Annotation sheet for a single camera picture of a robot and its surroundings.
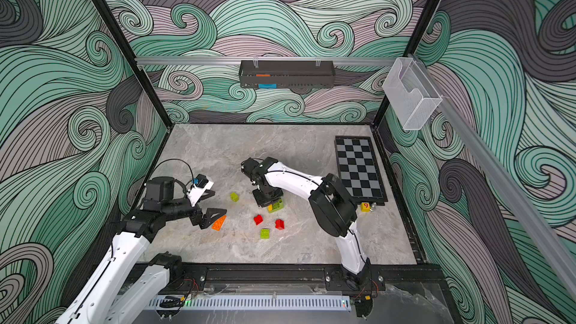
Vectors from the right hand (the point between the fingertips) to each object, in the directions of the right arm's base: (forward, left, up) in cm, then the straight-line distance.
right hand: (270, 202), depth 87 cm
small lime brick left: (+4, +15, -2) cm, 16 cm away
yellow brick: (-3, 0, +2) cm, 3 cm away
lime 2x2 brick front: (-11, +2, -2) cm, 12 cm away
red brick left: (-6, +5, -2) cm, 8 cm away
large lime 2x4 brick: (-2, -2, 0) cm, 3 cm away
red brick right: (-8, -4, -1) cm, 9 cm away
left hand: (-5, +17, +13) cm, 22 cm away
